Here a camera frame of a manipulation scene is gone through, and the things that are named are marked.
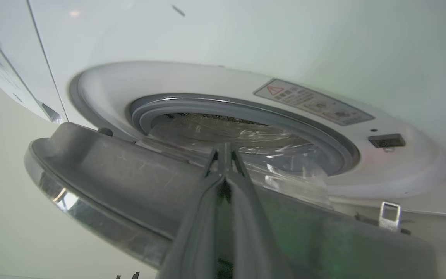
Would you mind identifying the metal door latch hook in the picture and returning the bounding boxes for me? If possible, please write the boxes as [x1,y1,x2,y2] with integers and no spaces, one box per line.
[378,201,402,233]

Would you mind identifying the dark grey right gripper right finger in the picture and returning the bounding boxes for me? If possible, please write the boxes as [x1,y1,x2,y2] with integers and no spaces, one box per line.
[223,142,294,279]

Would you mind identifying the grey chrome washing machine door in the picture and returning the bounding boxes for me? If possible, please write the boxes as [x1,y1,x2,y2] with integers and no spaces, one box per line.
[24,113,446,279]

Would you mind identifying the warning label sticker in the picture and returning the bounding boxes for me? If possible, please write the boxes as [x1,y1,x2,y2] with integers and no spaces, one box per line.
[253,79,375,126]

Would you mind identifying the white front-load washing machine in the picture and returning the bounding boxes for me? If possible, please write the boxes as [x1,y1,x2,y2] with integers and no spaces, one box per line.
[0,0,446,217]

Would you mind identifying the white detergent drawer panel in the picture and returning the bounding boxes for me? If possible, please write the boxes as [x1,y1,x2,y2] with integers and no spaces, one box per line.
[0,12,67,124]

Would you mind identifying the black door lock slot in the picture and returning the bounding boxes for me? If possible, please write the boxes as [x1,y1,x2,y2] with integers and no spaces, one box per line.
[368,134,406,149]

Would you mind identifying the grey rubber door gasket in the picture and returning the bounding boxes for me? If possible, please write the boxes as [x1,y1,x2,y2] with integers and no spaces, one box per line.
[130,93,360,177]

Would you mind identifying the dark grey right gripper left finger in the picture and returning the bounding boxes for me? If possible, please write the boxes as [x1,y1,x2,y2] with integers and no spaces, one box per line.
[156,142,226,279]

